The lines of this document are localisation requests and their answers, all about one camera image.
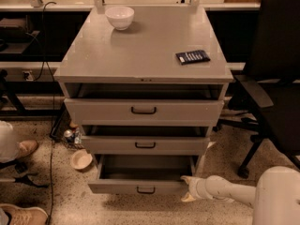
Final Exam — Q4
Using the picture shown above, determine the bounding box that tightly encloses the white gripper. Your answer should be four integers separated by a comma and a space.
180, 175, 210, 203

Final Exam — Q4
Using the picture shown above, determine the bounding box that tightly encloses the grey bottom drawer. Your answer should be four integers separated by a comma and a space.
88, 155, 196, 195

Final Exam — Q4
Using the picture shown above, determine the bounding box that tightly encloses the grey drawer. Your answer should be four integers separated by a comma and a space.
82, 136, 209, 155
65, 98, 223, 127
88, 155, 196, 195

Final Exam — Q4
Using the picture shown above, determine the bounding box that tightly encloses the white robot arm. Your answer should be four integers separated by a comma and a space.
181, 166, 300, 225

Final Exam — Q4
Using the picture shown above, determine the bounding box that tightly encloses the grey middle drawer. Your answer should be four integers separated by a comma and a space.
82, 136, 209, 155

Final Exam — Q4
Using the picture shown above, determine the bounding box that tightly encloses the grey drawer cabinet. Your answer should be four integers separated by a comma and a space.
53, 5, 234, 180

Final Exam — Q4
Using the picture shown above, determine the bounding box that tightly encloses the grey top drawer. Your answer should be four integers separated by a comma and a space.
65, 98, 223, 127

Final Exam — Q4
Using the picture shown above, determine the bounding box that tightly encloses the small bowl on floor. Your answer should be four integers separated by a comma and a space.
70, 149, 93, 170

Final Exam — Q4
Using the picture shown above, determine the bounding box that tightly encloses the black office chair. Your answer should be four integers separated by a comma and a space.
217, 0, 300, 178

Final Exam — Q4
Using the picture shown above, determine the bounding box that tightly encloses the drink can on floor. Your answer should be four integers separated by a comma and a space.
64, 129, 74, 143

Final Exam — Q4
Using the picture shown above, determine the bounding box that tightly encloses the tan sneaker near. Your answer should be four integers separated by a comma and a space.
0, 203, 48, 225

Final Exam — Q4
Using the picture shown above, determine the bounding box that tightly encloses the tan sneaker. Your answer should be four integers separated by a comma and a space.
0, 203, 48, 225
18, 140, 38, 158

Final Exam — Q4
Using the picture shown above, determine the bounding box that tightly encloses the tan sneaker far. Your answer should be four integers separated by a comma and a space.
18, 140, 38, 158

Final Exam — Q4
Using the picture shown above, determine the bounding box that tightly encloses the light trouser leg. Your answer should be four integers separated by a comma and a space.
0, 121, 20, 163

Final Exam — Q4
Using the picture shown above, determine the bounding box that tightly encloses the white bowl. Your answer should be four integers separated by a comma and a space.
105, 6, 135, 30

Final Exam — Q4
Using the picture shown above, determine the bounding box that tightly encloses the wall power outlet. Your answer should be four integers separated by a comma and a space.
22, 70, 34, 82

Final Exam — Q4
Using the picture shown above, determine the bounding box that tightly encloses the black cable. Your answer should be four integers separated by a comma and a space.
25, 1, 58, 225

